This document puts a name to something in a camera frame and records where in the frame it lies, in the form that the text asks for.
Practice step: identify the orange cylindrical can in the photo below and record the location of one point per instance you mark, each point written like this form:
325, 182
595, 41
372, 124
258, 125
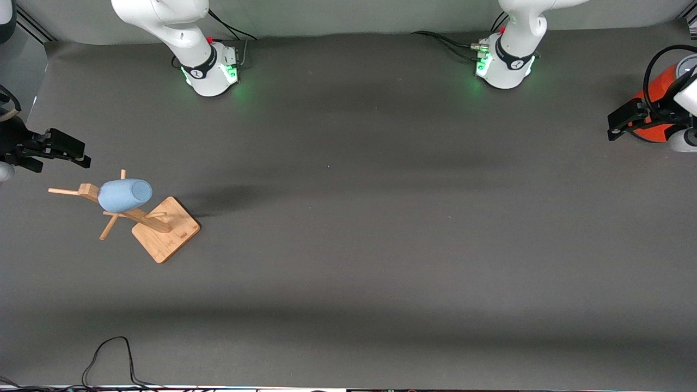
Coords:
660, 87

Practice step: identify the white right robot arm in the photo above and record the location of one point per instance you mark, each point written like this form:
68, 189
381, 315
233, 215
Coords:
163, 22

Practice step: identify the light blue cup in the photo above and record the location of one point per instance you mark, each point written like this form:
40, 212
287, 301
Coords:
124, 195

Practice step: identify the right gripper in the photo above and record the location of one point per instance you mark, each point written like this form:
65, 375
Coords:
14, 140

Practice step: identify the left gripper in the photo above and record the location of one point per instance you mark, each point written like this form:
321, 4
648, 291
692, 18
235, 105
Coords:
657, 115

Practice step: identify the wooden cup rack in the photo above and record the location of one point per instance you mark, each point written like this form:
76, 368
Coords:
166, 234

